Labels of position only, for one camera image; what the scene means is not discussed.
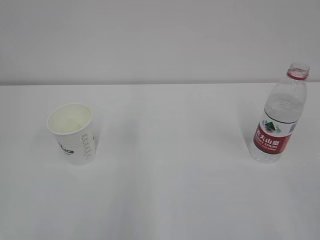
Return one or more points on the clear Nongfu Spring water bottle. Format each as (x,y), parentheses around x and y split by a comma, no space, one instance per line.
(281,113)

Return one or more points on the white paper cup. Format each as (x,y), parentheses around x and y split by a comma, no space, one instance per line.
(71,126)

